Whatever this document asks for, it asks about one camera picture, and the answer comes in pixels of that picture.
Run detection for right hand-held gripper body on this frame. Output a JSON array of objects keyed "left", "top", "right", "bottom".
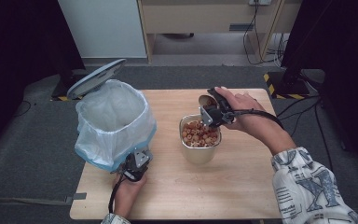
[{"left": 199, "top": 87, "right": 241, "bottom": 129}]

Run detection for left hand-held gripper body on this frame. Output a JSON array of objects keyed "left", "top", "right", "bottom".
[{"left": 119, "top": 147, "right": 154, "bottom": 183}]

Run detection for square metal container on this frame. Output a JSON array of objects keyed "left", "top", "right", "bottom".
[{"left": 178, "top": 113, "right": 223, "bottom": 165}]

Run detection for white grey pedal trash can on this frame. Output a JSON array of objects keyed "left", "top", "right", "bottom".
[{"left": 66, "top": 58, "right": 158, "bottom": 173}]

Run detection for person's right hand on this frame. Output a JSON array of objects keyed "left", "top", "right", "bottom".
[{"left": 213, "top": 86, "right": 276, "bottom": 135}]

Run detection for person's left hand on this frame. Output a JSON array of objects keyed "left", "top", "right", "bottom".
[{"left": 113, "top": 172, "right": 148, "bottom": 216}]

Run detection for pile of round snacks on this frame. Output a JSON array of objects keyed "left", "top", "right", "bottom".
[{"left": 181, "top": 120, "right": 220, "bottom": 147}]

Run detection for clear plastic trash bag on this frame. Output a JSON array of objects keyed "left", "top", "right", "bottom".
[{"left": 74, "top": 78, "right": 158, "bottom": 173}]

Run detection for black stand with striped base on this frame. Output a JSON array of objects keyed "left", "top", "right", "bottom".
[
  {"left": 262, "top": 62, "right": 311, "bottom": 101},
  {"left": 50, "top": 59, "right": 98, "bottom": 103}
]

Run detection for light wooden desk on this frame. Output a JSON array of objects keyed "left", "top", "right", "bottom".
[{"left": 136, "top": 0, "right": 303, "bottom": 63}]

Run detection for white power strip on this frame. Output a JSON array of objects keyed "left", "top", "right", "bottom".
[{"left": 249, "top": 0, "right": 272, "bottom": 7}]

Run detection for white cabinet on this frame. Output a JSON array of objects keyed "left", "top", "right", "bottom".
[{"left": 58, "top": 0, "right": 147, "bottom": 59}]

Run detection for black curtain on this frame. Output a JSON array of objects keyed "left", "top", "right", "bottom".
[
  {"left": 280, "top": 0, "right": 358, "bottom": 178},
  {"left": 0, "top": 0, "right": 87, "bottom": 162}
]

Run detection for left hand-held gripper cable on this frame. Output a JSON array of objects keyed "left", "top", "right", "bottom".
[{"left": 107, "top": 175, "right": 126, "bottom": 215}]

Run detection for hand-held gripper cable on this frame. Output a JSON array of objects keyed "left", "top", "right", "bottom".
[
  {"left": 227, "top": 107, "right": 285, "bottom": 130},
  {"left": 107, "top": 175, "right": 126, "bottom": 215}
]

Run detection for right hand-held gripper cable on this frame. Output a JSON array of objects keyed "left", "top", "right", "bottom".
[{"left": 227, "top": 107, "right": 285, "bottom": 130}]

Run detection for grey table bracket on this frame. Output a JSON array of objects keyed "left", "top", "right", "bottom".
[{"left": 64, "top": 192, "right": 88, "bottom": 204}]

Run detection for black hanging cables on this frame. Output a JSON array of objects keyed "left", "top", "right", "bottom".
[{"left": 241, "top": 0, "right": 291, "bottom": 67}]

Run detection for black floor cables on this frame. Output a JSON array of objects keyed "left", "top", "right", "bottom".
[{"left": 275, "top": 71, "right": 348, "bottom": 175}]

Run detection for thin black floor cable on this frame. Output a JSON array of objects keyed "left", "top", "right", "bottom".
[{"left": 9, "top": 99, "right": 33, "bottom": 119}]

